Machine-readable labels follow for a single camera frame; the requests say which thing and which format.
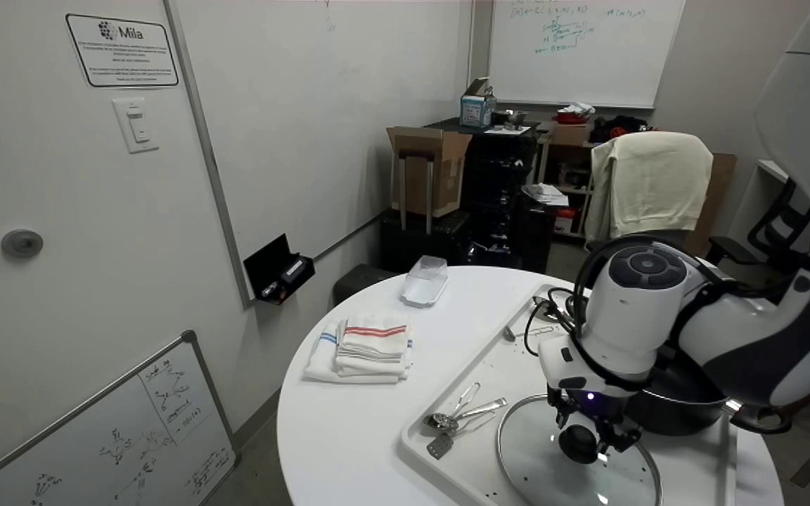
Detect round grey wall knob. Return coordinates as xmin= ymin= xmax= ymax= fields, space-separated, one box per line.
xmin=0 ymin=229 xmax=48 ymax=265

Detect black bag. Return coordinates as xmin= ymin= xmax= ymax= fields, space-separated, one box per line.
xmin=587 ymin=113 xmax=651 ymax=146

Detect black storage case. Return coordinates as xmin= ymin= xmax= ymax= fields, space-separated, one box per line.
xmin=374 ymin=208 xmax=473 ymax=275

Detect whiteboard with green writing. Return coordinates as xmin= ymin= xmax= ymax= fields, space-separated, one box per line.
xmin=487 ymin=0 xmax=691 ymax=113

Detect red item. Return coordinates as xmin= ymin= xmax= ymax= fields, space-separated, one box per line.
xmin=552 ymin=106 xmax=595 ymax=126

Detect brown cardboard box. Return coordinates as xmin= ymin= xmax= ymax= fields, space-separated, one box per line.
xmin=383 ymin=125 xmax=476 ymax=223

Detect black office chair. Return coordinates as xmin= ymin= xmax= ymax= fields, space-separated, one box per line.
xmin=583 ymin=130 xmax=765 ymax=285

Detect white papers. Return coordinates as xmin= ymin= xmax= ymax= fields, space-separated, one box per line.
xmin=521 ymin=181 xmax=571 ymax=208

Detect folded white cloth red stripes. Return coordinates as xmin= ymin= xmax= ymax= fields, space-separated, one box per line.
xmin=331 ymin=319 xmax=412 ymax=366

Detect black cabinet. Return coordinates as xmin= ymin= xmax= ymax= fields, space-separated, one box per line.
xmin=457 ymin=120 xmax=557 ymax=275

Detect white light switch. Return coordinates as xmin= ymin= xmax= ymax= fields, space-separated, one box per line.
xmin=109 ymin=97 xmax=161 ymax=157

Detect black marker holder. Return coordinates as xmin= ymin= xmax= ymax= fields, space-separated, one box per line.
xmin=242 ymin=230 xmax=318 ymax=306

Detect white wall sign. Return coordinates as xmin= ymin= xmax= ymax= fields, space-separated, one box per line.
xmin=62 ymin=12 xmax=183 ymax=90

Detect metal kitchen hand tool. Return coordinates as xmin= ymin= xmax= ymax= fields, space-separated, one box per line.
xmin=425 ymin=390 xmax=512 ymax=461

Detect small whiteboard with drawings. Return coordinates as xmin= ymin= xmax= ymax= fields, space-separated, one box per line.
xmin=0 ymin=330 xmax=238 ymax=506

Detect clear plastic container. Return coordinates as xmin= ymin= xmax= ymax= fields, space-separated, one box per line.
xmin=398 ymin=253 xmax=453 ymax=309

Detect cream cloth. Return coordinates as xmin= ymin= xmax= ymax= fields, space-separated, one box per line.
xmin=583 ymin=130 xmax=718 ymax=244

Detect wooden shelf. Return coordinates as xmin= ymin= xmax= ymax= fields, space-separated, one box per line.
xmin=531 ymin=116 xmax=605 ymax=241

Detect glass pot lid black knob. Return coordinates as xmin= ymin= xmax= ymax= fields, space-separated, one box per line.
xmin=493 ymin=390 xmax=664 ymax=506

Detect blue tissue box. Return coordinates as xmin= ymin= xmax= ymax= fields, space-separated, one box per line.
xmin=455 ymin=77 xmax=501 ymax=132

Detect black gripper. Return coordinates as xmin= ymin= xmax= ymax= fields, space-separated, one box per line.
xmin=545 ymin=380 xmax=646 ymax=463

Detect large wall whiteboard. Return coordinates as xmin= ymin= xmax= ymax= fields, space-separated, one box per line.
xmin=161 ymin=0 xmax=477 ymax=306

